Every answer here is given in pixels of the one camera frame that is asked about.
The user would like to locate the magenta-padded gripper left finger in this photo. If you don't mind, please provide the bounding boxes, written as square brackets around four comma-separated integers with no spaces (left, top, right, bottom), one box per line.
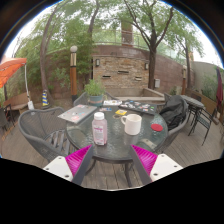
[43,144,95,186]

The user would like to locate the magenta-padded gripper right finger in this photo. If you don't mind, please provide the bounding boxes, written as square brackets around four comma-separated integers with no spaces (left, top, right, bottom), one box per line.
[128,143,184,186]

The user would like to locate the pink drink bottle white cap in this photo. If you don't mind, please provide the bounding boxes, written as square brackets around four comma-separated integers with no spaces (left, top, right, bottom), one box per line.
[91,111,109,147]

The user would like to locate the flat round red coaster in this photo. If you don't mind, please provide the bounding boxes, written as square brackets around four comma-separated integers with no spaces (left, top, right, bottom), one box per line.
[150,123,164,132]

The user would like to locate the white ceramic mug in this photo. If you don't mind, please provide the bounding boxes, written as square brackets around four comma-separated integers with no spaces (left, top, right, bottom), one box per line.
[120,113,143,136]

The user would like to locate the silver laptop with stickers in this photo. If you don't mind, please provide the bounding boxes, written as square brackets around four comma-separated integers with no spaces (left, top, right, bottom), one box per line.
[57,104,98,125]

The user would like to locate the dark laptop with stickers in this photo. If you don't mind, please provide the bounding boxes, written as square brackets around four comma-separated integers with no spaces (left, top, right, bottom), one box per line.
[119,100,158,116]

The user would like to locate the yellow card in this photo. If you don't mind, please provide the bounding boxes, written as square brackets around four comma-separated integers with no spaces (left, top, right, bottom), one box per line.
[114,109,128,117]

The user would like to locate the black jacket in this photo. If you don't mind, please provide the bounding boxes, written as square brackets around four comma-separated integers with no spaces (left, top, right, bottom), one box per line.
[159,94,188,131]

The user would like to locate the white printed papers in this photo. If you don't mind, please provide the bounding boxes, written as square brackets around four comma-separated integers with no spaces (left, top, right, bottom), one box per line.
[102,99,123,107]

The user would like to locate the black metal chair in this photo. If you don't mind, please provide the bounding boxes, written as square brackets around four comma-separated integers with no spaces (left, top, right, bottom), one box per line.
[188,108,214,146]

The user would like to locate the yellow blue striped cone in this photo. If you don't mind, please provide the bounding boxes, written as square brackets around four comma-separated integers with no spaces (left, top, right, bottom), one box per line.
[41,88,51,108]

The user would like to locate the potted green plant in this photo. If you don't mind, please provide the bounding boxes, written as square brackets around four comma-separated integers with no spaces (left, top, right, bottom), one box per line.
[83,78,107,107]

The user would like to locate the round dark patio table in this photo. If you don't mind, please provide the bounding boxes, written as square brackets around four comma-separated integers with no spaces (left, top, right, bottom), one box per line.
[179,94,206,109]

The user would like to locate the wooden bench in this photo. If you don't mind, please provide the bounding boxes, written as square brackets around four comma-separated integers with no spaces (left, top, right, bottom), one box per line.
[3,91,31,114]

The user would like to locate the dark forked-trunk tree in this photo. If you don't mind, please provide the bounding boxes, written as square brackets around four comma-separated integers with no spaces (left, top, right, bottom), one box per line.
[123,0,176,90]

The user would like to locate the curved-trunk tree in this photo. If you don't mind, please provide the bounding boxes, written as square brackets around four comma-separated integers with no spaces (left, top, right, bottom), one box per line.
[38,4,68,105]

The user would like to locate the thin-trunk tree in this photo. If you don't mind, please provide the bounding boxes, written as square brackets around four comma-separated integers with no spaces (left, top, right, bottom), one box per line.
[173,19,204,89]

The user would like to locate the orange patio umbrella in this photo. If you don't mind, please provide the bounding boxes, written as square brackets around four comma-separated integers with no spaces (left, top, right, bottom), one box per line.
[0,57,35,111]

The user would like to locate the wooden globe lamp post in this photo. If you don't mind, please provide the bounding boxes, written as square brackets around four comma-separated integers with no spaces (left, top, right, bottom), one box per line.
[69,45,79,103]
[181,64,188,96]

